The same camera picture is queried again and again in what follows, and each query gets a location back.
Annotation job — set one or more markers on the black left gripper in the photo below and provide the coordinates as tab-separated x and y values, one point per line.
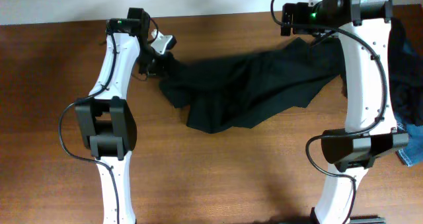
149	61

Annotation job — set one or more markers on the black pants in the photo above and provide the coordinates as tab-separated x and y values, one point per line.
244	90

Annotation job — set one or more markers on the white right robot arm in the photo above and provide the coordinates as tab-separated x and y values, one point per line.
370	130

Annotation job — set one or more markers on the black garment pile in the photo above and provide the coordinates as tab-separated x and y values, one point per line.
405	75

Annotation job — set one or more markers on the blue denim jeans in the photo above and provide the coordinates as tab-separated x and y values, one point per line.
412	154

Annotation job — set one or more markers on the black metal rail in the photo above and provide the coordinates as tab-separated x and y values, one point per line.
368	220

